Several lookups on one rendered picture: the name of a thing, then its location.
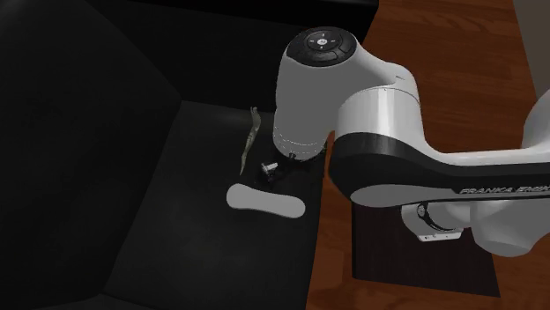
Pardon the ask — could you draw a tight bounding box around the white flat oblong object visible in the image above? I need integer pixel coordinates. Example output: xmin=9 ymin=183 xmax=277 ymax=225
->
xmin=226 ymin=182 xmax=307 ymax=219

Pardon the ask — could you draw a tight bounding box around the slim grey-green utensil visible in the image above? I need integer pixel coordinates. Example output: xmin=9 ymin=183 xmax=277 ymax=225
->
xmin=238 ymin=106 xmax=263 ymax=177

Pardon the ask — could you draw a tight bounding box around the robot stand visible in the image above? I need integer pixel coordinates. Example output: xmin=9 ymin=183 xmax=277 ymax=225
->
xmin=351 ymin=200 xmax=502 ymax=299

